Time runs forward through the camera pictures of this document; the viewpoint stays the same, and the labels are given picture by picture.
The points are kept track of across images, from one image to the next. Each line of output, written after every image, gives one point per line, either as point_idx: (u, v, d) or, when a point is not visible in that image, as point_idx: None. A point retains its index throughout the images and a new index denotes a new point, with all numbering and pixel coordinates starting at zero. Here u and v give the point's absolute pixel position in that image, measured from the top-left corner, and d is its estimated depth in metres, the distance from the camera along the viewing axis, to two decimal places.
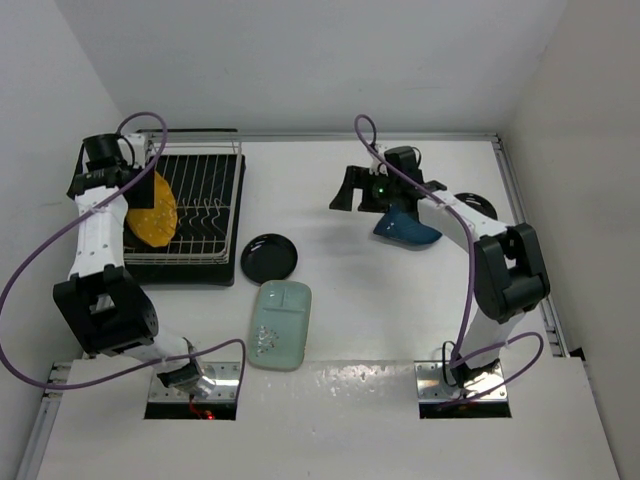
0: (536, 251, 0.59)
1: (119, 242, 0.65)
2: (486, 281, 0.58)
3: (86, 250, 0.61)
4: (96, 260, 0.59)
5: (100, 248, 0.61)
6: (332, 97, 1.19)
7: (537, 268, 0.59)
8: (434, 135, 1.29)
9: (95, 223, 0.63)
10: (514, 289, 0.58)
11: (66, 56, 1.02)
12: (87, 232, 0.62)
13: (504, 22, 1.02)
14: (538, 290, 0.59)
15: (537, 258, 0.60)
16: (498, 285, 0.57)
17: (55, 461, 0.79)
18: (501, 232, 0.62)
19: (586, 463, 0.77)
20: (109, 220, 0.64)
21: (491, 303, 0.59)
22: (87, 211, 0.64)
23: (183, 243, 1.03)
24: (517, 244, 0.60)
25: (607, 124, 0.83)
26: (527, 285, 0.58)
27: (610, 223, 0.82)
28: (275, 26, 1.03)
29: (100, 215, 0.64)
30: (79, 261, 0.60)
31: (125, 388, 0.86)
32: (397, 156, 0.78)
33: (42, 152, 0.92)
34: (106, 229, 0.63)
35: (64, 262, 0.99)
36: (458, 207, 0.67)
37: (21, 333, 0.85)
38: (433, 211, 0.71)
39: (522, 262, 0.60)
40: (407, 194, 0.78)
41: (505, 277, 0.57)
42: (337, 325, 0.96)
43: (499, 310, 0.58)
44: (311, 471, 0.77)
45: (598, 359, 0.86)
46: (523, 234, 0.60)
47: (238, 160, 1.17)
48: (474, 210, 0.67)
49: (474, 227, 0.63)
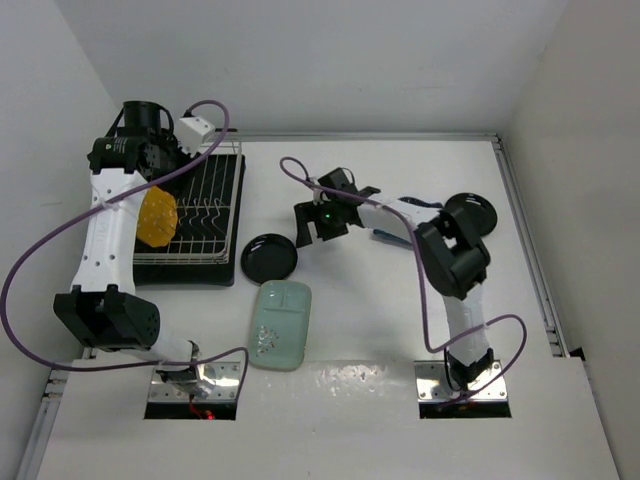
0: (468, 225, 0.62)
1: (128, 246, 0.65)
2: (434, 264, 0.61)
3: (93, 258, 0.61)
4: (101, 273, 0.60)
5: (106, 260, 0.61)
6: (332, 97, 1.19)
7: (474, 239, 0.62)
8: (435, 135, 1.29)
9: (106, 224, 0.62)
10: (459, 264, 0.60)
11: (65, 56, 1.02)
12: (97, 234, 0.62)
13: (504, 22, 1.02)
14: (479, 257, 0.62)
15: (472, 231, 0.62)
16: (444, 265, 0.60)
17: (55, 461, 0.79)
18: (435, 217, 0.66)
19: (586, 463, 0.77)
20: (120, 223, 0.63)
21: (443, 283, 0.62)
22: (99, 204, 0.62)
23: (183, 243, 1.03)
24: (450, 224, 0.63)
25: (607, 123, 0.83)
26: (469, 257, 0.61)
27: (611, 223, 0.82)
28: (274, 26, 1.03)
29: (112, 213, 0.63)
30: (84, 269, 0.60)
31: (126, 388, 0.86)
32: (329, 177, 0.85)
33: (42, 152, 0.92)
34: (115, 236, 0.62)
35: (65, 261, 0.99)
36: (392, 204, 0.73)
37: (20, 332, 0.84)
38: (375, 214, 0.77)
39: (459, 237, 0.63)
40: (346, 205, 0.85)
41: (447, 254, 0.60)
42: (337, 325, 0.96)
43: (452, 287, 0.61)
44: (311, 471, 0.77)
45: (598, 359, 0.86)
46: (453, 214, 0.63)
47: (238, 160, 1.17)
48: (409, 203, 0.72)
49: (411, 218, 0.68)
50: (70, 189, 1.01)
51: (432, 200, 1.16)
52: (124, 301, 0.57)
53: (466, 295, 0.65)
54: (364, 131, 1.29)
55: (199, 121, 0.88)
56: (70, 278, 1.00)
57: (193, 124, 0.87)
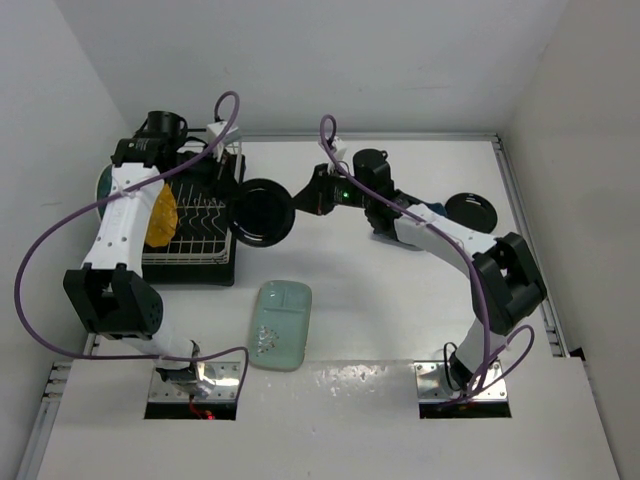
0: (526, 260, 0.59)
1: (140, 233, 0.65)
2: (490, 299, 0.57)
3: (105, 239, 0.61)
4: (111, 253, 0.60)
5: (117, 242, 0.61)
6: (332, 98, 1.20)
7: (532, 275, 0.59)
8: (436, 135, 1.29)
9: (122, 209, 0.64)
10: (515, 302, 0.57)
11: (66, 56, 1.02)
12: (112, 218, 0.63)
13: (503, 22, 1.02)
14: (538, 295, 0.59)
15: (530, 265, 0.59)
16: (500, 301, 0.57)
17: (55, 461, 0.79)
18: (491, 246, 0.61)
19: (586, 463, 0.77)
20: (136, 209, 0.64)
21: (494, 320, 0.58)
22: (117, 192, 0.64)
23: (183, 243, 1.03)
24: (507, 254, 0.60)
25: (607, 124, 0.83)
26: (526, 296, 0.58)
27: (612, 223, 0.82)
28: (275, 26, 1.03)
29: (129, 200, 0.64)
30: (95, 249, 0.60)
31: (126, 388, 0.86)
32: (371, 172, 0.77)
33: (42, 152, 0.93)
34: (129, 220, 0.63)
35: (65, 261, 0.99)
36: (438, 223, 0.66)
37: (20, 333, 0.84)
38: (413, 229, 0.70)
39: (514, 270, 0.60)
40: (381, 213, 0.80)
41: (505, 291, 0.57)
42: (337, 325, 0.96)
43: (506, 327, 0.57)
44: (311, 472, 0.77)
45: (598, 359, 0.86)
46: (514, 245, 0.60)
47: (239, 160, 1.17)
48: (454, 222, 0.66)
49: (463, 244, 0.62)
50: (69, 189, 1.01)
51: (432, 200, 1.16)
52: (130, 279, 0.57)
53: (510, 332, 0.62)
54: (363, 131, 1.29)
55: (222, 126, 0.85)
56: None
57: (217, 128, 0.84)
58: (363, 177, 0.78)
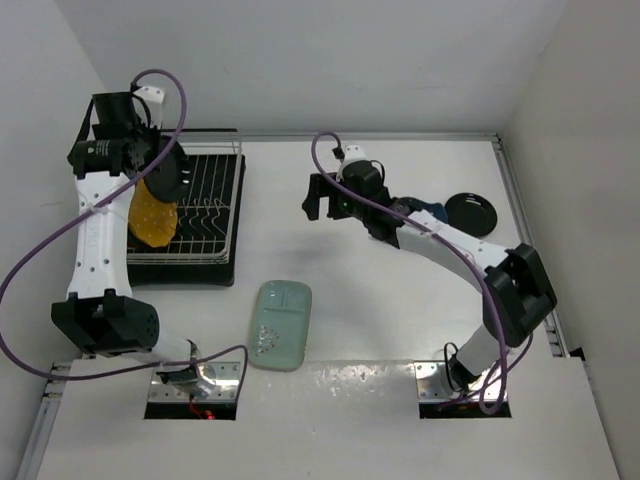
0: (538, 270, 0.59)
1: (121, 248, 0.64)
2: (502, 315, 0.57)
3: (86, 264, 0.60)
4: (97, 278, 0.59)
5: (101, 265, 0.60)
6: (332, 98, 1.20)
7: (543, 286, 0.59)
8: (437, 135, 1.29)
9: (97, 228, 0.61)
10: (528, 315, 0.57)
11: (66, 56, 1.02)
12: (87, 239, 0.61)
13: (503, 22, 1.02)
14: (548, 306, 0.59)
15: (540, 275, 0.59)
16: (514, 317, 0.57)
17: (55, 461, 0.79)
18: (502, 258, 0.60)
19: (587, 463, 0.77)
20: (111, 225, 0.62)
21: (507, 334, 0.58)
22: (88, 210, 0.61)
23: (183, 243, 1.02)
24: (518, 265, 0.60)
25: (607, 124, 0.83)
26: (538, 309, 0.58)
27: (612, 223, 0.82)
28: (276, 25, 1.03)
29: (102, 217, 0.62)
30: (78, 276, 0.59)
31: (126, 388, 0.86)
32: (362, 178, 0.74)
33: (41, 152, 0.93)
34: (107, 239, 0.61)
35: (65, 260, 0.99)
36: (444, 233, 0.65)
37: (20, 333, 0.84)
38: (416, 239, 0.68)
39: (525, 281, 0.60)
40: (379, 221, 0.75)
41: (518, 306, 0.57)
42: (337, 325, 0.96)
43: (520, 340, 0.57)
44: (311, 472, 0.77)
45: (598, 359, 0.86)
46: (526, 258, 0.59)
47: (239, 160, 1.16)
48: (461, 232, 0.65)
49: (472, 257, 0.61)
50: (68, 189, 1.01)
51: (432, 200, 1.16)
52: (122, 303, 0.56)
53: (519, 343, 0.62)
54: (364, 131, 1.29)
55: (149, 90, 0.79)
56: (69, 278, 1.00)
57: (144, 97, 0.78)
58: (354, 186, 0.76)
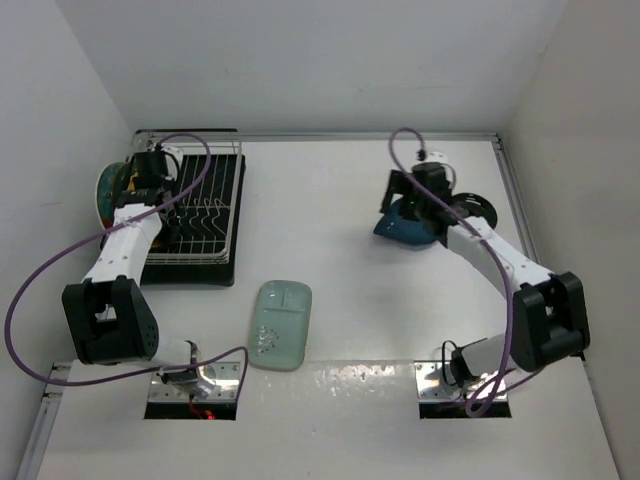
0: (579, 303, 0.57)
1: (140, 260, 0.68)
2: (525, 334, 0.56)
3: (107, 258, 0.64)
4: (112, 269, 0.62)
5: (119, 258, 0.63)
6: (332, 98, 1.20)
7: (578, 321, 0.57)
8: (437, 135, 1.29)
9: (123, 235, 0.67)
10: (551, 344, 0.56)
11: (66, 56, 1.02)
12: (114, 242, 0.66)
13: (503, 23, 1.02)
14: (577, 344, 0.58)
15: (578, 311, 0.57)
16: (536, 341, 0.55)
17: (55, 461, 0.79)
18: (543, 279, 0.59)
19: (586, 464, 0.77)
20: (137, 234, 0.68)
21: (524, 355, 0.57)
22: (120, 222, 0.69)
23: (183, 243, 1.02)
24: (558, 292, 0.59)
25: (607, 124, 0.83)
26: (565, 343, 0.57)
27: (612, 224, 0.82)
28: (276, 26, 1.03)
29: (131, 229, 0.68)
30: (96, 266, 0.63)
31: (126, 388, 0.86)
32: (427, 172, 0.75)
33: (42, 153, 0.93)
34: (131, 243, 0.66)
35: (66, 261, 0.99)
36: (493, 242, 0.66)
37: (19, 333, 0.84)
38: (464, 241, 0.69)
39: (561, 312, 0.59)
40: (435, 216, 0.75)
41: (544, 331, 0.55)
42: (337, 325, 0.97)
43: (535, 366, 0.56)
44: (311, 472, 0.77)
45: (598, 359, 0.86)
46: (569, 286, 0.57)
47: (239, 160, 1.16)
48: (511, 247, 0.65)
49: (513, 271, 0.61)
50: (69, 189, 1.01)
51: None
52: (129, 285, 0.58)
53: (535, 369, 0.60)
54: (364, 131, 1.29)
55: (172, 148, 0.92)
56: (69, 278, 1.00)
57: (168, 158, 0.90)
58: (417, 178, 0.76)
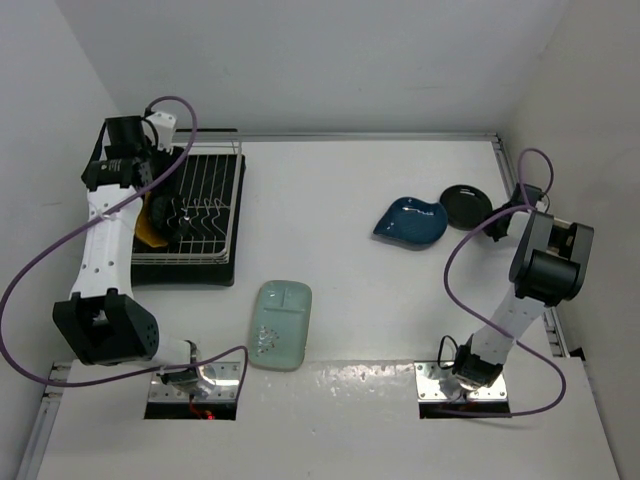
0: (583, 245, 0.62)
1: (127, 256, 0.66)
2: (523, 244, 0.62)
3: (92, 265, 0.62)
4: (100, 278, 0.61)
5: (105, 265, 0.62)
6: (331, 97, 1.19)
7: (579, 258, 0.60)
8: (435, 134, 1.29)
9: (104, 232, 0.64)
10: (544, 253, 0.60)
11: (64, 56, 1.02)
12: (95, 243, 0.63)
13: (502, 23, 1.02)
14: (574, 272, 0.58)
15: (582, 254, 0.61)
16: (529, 245, 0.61)
17: (55, 461, 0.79)
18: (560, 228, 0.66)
19: (585, 463, 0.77)
20: (119, 230, 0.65)
21: (516, 265, 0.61)
22: (97, 216, 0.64)
23: (183, 243, 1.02)
24: (569, 238, 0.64)
25: (607, 124, 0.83)
26: (560, 263, 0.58)
27: (613, 223, 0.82)
28: (276, 26, 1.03)
29: (110, 223, 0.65)
30: (83, 276, 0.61)
31: (125, 388, 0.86)
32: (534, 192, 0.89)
33: (41, 152, 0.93)
34: (113, 244, 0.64)
35: (64, 260, 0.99)
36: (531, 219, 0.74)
37: (17, 333, 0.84)
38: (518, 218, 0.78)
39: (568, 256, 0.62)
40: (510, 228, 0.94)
41: (543, 239, 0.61)
42: (337, 326, 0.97)
43: (522, 267, 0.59)
44: (311, 471, 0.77)
45: (598, 358, 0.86)
46: (578, 230, 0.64)
47: (239, 160, 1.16)
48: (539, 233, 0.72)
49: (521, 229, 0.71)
50: (68, 189, 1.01)
51: (432, 199, 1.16)
52: (124, 300, 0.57)
53: (525, 296, 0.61)
54: (363, 131, 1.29)
55: (162, 115, 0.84)
56: (68, 278, 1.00)
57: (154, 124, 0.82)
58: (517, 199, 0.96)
